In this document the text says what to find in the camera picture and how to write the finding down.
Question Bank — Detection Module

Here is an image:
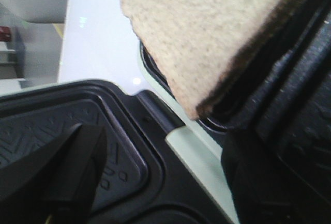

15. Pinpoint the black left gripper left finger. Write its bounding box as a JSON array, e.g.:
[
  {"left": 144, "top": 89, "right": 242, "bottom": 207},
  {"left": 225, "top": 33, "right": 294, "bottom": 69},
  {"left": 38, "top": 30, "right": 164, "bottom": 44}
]
[{"left": 1, "top": 124, "right": 107, "bottom": 223}]

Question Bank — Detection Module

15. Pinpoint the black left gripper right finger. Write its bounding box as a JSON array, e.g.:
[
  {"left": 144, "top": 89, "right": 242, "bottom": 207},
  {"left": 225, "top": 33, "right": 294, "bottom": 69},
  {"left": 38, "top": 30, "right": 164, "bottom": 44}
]
[{"left": 221, "top": 0, "right": 330, "bottom": 223}]

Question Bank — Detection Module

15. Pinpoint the breakfast maker hinged lid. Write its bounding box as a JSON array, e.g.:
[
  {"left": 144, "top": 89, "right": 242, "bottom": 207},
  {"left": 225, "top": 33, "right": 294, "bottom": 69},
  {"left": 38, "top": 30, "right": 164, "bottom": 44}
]
[{"left": 1, "top": 80, "right": 229, "bottom": 223}]

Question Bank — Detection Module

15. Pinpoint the bread slice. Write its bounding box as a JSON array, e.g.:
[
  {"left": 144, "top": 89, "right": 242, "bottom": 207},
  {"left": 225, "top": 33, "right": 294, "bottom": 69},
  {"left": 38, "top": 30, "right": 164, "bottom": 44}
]
[{"left": 121, "top": 0, "right": 304, "bottom": 120}]

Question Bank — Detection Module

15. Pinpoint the mint green breakfast maker base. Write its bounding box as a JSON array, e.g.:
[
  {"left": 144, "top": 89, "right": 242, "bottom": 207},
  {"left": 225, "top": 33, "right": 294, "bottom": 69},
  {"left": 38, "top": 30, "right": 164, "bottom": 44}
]
[{"left": 138, "top": 42, "right": 239, "bottom": 223}]

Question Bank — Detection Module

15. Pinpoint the red bin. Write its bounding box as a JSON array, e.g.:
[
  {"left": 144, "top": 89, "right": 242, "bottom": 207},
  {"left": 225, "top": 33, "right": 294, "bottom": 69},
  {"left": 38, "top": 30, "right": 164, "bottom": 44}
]
[{"left": 0, "top": 26, "right": 12, "bottom": 42}]

